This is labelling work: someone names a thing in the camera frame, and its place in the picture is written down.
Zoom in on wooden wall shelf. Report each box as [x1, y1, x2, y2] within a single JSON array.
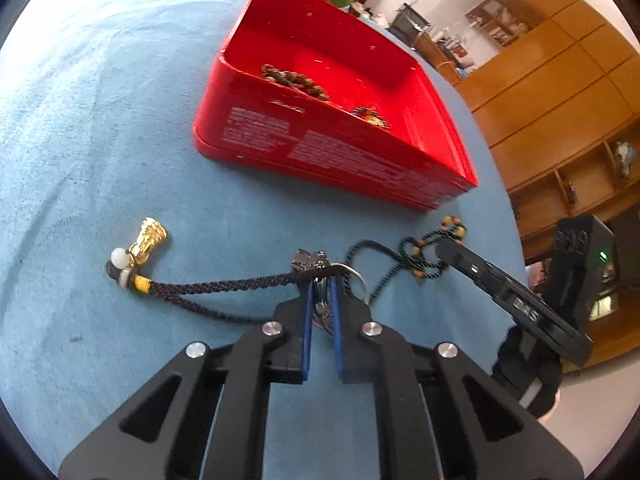
[[465, 0, 546, 51]]

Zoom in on black mesh chair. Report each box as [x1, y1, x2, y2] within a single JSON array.
[[390, 4, 433, 43]]

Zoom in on wooden open shelf unit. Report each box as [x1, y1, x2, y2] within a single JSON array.
[[505, 125, 640, 261]]

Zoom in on wooden wardrobe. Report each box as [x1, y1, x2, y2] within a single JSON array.
[[455, 0, 640, 196]]

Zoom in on brown wooden bead bracelet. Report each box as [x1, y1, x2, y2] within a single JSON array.
[[260, 63, 333, 103]]

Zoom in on silver link watch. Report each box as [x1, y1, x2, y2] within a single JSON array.
[[291, 249, 341, 338]]

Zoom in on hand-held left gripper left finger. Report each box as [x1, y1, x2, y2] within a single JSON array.
[[57, 280, 313, 480]]

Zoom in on red tin box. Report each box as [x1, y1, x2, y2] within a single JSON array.
[[192, 0, 480, 212]]

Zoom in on black and yellow bead necklace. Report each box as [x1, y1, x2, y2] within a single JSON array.
[[345, 215, 468, 306]]

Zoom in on small gold brooch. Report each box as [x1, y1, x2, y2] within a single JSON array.
[[350, 106, 393, 131]]

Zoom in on thin silver bangle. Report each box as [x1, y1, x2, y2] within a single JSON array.
[[330, 262, 373, 306]]

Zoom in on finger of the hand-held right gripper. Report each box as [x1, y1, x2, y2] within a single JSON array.
[[434, 239, 506, 301]]

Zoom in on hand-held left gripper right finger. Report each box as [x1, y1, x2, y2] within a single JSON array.
[[331, 277, 586, 480]]

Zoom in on gold pendant braided cord necklace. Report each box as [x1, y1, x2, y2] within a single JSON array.
[[105, 216, 351, 326]]

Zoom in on wooden desk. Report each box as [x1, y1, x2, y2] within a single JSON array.
[[415, 30, 476, 86]]

